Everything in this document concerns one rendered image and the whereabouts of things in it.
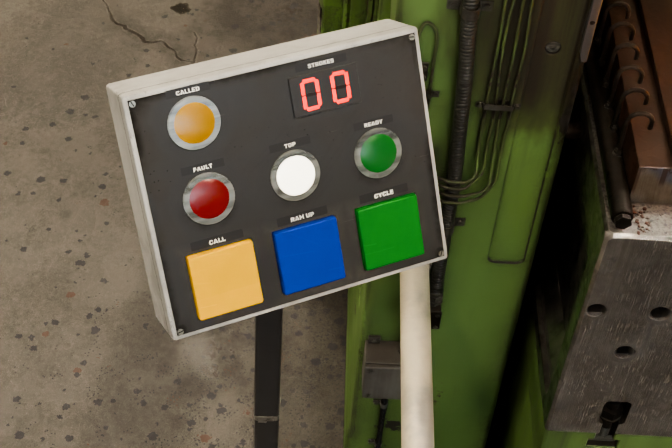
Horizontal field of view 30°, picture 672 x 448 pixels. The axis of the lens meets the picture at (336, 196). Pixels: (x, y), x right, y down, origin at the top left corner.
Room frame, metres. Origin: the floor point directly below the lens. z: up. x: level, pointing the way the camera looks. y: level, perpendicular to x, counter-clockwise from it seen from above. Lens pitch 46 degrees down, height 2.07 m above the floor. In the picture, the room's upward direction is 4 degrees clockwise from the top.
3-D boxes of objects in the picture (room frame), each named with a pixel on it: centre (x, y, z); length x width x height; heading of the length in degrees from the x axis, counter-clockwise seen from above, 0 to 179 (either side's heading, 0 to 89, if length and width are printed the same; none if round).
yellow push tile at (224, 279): (0.88, 0.12, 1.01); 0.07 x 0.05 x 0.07; 117
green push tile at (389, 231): (0.97, -0.06, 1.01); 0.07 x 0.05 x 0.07; 117
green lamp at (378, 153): (1.01, -0.04, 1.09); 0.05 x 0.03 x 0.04; 92
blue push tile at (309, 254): (0.92, 0.03, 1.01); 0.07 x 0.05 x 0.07; 117
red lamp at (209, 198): (0.92, 0.14, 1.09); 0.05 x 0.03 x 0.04; 92
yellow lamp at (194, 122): (0.96, 0.15, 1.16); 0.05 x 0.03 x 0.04; 92
